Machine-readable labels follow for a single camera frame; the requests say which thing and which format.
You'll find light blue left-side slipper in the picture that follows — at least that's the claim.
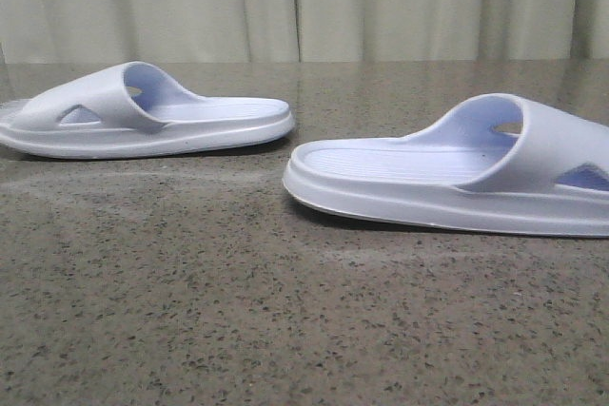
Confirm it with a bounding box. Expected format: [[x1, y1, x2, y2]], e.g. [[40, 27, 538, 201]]
[[1, 62, 295, 159]]

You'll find light blue right-side slipper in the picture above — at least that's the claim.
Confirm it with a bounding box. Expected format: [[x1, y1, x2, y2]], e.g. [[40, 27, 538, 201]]
[[283, 93, 608, 237]]

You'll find pale green curtain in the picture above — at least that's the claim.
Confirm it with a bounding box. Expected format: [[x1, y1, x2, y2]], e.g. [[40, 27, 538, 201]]
[[1, 0, 608, 64]]

